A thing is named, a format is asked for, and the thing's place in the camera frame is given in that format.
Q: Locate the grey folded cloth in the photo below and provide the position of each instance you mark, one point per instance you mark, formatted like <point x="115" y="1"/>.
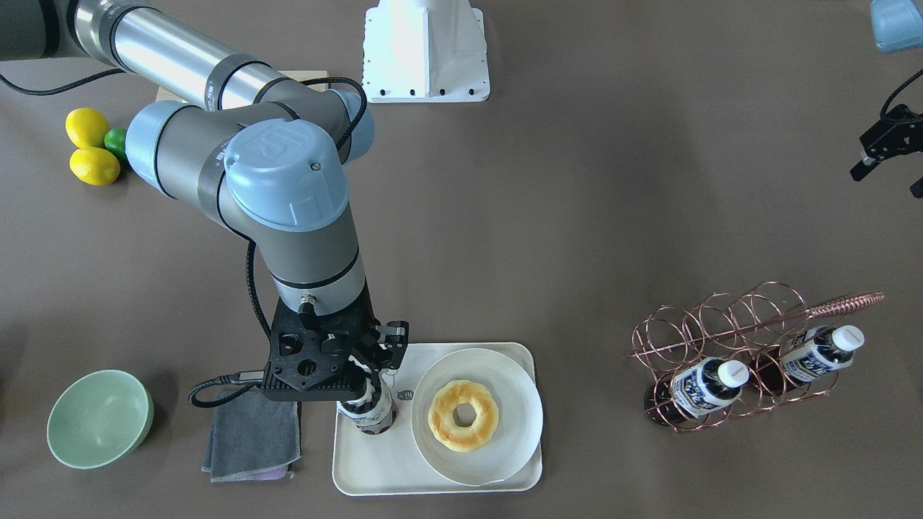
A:
<point x="252" y="439"/>

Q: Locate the green bowl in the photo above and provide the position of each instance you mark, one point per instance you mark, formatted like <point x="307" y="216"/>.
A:
<point x="99" y="419"/>

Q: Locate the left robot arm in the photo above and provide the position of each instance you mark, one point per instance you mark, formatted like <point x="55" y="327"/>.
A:
<point x="897" y="25"/>

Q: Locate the yellow lemon near board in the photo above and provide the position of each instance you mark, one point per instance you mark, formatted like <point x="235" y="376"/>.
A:
<point x="87" y="127"/>

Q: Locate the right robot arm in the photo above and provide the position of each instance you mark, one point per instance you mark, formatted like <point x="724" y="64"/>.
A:
<point x="260" y="154"/>

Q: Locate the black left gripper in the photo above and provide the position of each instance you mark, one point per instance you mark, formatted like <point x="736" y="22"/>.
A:
<point x="888" y="138"/>

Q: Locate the wooden cutting board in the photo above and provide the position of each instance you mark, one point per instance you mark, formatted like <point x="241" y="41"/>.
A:
<point x="165" y="95"/>

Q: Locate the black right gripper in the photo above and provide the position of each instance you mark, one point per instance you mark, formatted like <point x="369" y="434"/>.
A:
<point x="390" y="341"/>

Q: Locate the white plate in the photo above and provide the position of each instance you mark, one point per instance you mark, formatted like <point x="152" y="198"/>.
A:
<point x="520" y="417"/>

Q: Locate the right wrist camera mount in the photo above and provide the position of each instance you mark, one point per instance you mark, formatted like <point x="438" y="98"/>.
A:
<point x="321" y="364"/>

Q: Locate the cream tray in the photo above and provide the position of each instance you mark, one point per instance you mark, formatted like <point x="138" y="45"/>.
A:
<point x="390" y="463"/>

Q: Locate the green lime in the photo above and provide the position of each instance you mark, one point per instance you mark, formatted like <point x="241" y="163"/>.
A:
<point x="114" y="141"/>

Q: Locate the glazed donut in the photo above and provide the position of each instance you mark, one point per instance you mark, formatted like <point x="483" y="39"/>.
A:
<point x="441" y="416"/>

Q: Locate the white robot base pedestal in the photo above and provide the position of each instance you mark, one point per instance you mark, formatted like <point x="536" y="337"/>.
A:
<point x="425" y="51"/>

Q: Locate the yellow lemon near bowl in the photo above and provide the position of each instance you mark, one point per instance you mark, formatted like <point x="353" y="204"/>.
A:
<point x="95" y="166"/>

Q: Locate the tea bottle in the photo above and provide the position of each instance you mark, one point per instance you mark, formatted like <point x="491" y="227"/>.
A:
<point x="695" y="392"/>
<point x="374" y="412"/>
<point x="810" y="355"/>

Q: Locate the copper wire bottle rack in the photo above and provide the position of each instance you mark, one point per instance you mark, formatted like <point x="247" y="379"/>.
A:
<point x="756" y="328"/>

